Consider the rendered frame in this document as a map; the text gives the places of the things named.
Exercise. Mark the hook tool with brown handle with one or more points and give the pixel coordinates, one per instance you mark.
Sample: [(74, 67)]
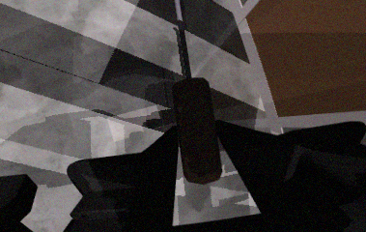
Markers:
[(196, 127)]

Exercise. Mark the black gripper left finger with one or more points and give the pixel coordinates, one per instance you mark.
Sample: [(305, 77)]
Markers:
[(154, 170)]

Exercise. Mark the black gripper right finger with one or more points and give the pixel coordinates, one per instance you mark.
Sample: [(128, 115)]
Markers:
[(267, 162)]

